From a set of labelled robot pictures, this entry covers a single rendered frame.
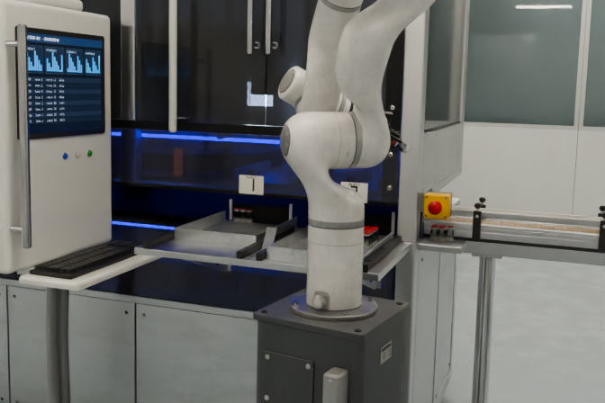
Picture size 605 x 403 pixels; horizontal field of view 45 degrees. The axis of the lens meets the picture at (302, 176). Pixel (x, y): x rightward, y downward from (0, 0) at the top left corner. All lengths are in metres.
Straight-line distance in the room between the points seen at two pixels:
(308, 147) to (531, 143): 5.36
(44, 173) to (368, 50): 1.18
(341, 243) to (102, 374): 1.47
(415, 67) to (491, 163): 4.66
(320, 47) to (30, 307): 1.71
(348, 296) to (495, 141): 5.29
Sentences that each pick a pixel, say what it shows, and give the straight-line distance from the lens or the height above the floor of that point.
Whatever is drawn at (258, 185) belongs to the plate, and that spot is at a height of 1.02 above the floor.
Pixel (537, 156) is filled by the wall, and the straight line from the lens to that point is 6.75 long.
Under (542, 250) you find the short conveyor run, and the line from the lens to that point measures 2.28.
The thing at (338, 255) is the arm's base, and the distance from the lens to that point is 1.52.
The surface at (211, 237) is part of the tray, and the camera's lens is 2.13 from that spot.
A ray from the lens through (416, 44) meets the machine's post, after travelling 2.16.
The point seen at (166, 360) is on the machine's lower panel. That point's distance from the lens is 2.63.
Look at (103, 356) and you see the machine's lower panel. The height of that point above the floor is 0.36.
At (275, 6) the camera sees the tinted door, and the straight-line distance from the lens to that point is 2.31.
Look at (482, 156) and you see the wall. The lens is 6.78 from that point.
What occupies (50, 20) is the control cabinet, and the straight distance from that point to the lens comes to 2.26.
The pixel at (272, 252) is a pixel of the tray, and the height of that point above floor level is 0.90.
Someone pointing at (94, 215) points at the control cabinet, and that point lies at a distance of 2.45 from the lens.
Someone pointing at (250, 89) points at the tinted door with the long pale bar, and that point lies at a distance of 2.32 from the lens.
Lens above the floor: 1.33
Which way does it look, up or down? 7 degrees down
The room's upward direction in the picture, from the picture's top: 1 degrees clockwise
